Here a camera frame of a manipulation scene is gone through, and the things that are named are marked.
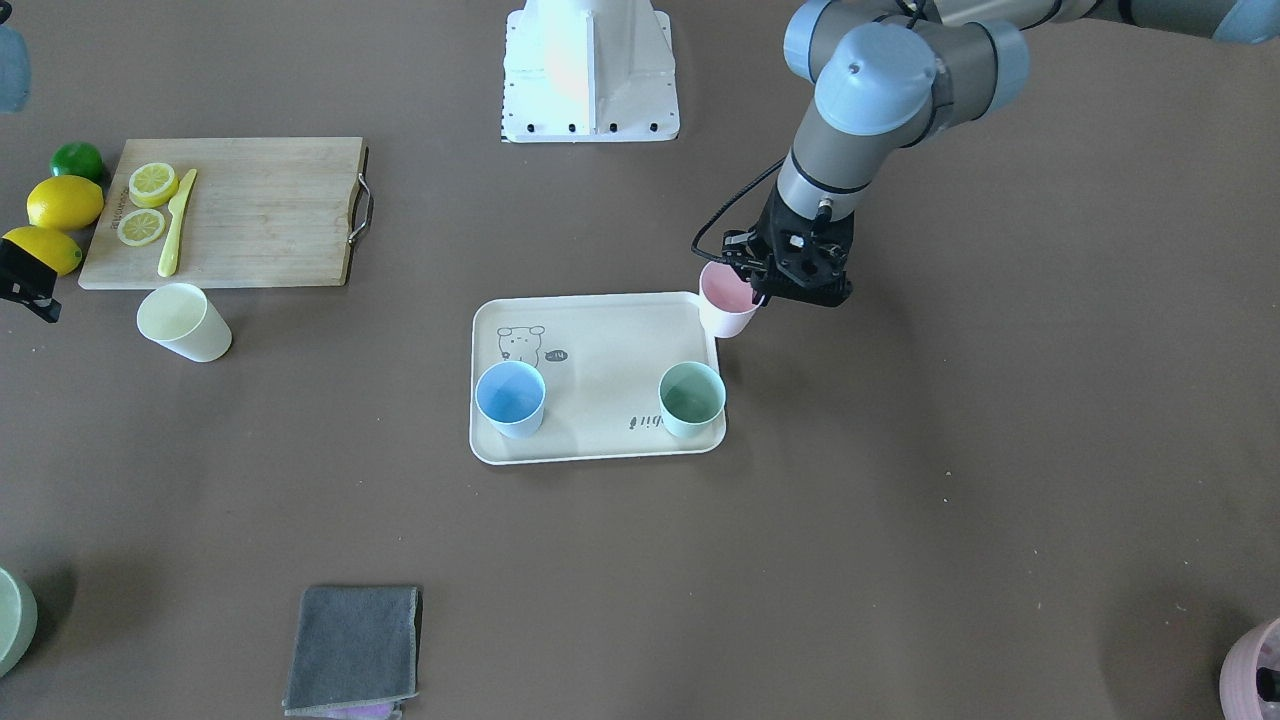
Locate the pink bowl with ice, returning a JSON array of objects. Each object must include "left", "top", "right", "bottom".
[{"left": 1219, "top": 619, "right": 1279, "bottom": 719}]

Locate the wooden cutting board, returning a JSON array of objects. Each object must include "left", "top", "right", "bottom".
[{"left": 78, "top": 137, "right": 370, "bottom": 290}]

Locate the pink plastic cup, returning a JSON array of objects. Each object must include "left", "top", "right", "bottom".
[{"left": 698, "top": 263, "right": 758, "bottom": 340}]

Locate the lemon half slice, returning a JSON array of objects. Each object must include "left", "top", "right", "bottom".
[{"left": 115, "top": 209, "right": 166, "bottom": 247}]

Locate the green lime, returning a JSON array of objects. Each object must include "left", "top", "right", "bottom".
[{"left": 49, "top": 141, "right": 105, "bottom": 182}]

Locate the gray folded cloth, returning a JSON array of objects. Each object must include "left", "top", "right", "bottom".
[{"left": 282, "top": 585, "right": 420, "bottom": 719}]

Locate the cream plastic cup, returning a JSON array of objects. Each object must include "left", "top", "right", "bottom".
[{"left": 136, "top": 283, "right": 233, "bottom": 363}]

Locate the blue plastic cup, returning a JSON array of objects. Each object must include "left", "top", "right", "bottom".
[{"left": 474, "top": 360, "right": 547, "bottom": 439}]

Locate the whole yellow lemon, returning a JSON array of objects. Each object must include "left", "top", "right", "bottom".
[{"left": 26, "top": 176, "right": 105, "bottom": 231}]

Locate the cream serving tray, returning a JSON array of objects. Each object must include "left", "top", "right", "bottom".
[{"left": 468, "top": 291, "right": 727, "bottom": 465}]

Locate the green plastic cup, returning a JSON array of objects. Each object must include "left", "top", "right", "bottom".
[{"left": 658, "top": 361, "right": 727, "bottom": 438}]

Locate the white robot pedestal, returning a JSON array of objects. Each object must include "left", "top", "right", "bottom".
[{"left": 500, "top": 1, "right": 681, "bottom": 143}]

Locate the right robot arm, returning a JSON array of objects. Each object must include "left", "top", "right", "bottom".
[{"left": 1, "top": 27, "right": 61, "bottom": 323}]

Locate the yellow plastic knife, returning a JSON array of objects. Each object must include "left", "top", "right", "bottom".
[{"left": 156, "top": 168, "right": 198, "bottom": 278}]

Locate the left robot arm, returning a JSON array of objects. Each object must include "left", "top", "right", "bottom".
[{"left": 716, "top": 1, "right": 1279, "bottom": 307}]

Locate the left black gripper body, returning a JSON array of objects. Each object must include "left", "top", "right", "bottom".
[{"left": 722, "top": 190, "right": 855, "bottom": 307}]

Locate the green bowl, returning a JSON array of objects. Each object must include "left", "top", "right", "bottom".
[{"left": 0, "top": 568, "right": 38, "bottom": 676}]

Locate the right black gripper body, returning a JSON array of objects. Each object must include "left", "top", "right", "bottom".
[{"left": 1, "top": 240, "right": 61, "bottom": 323}]

